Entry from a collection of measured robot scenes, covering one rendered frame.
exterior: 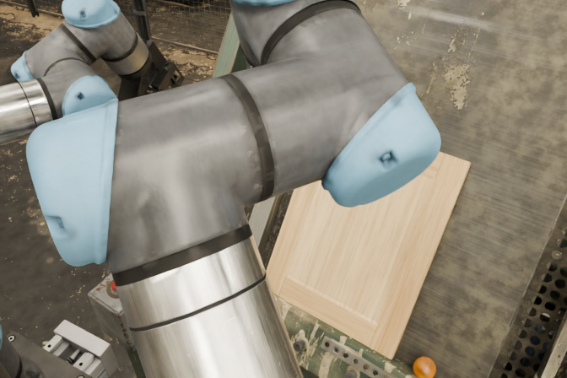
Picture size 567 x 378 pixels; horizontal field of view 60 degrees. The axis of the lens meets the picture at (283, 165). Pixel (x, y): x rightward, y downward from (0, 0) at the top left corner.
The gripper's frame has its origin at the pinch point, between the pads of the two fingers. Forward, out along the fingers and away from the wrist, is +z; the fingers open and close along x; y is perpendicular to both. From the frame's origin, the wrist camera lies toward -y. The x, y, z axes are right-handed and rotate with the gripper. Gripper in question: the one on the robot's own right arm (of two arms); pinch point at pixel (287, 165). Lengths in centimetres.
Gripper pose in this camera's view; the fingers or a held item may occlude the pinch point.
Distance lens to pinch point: 61.8
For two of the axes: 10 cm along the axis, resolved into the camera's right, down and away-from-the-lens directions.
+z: 0.8, 3.6, 9.3
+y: 7.8, -6.0, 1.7
